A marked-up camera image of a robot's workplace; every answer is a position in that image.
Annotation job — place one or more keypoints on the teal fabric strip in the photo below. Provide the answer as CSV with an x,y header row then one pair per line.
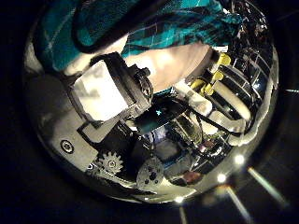
x,y
165,92

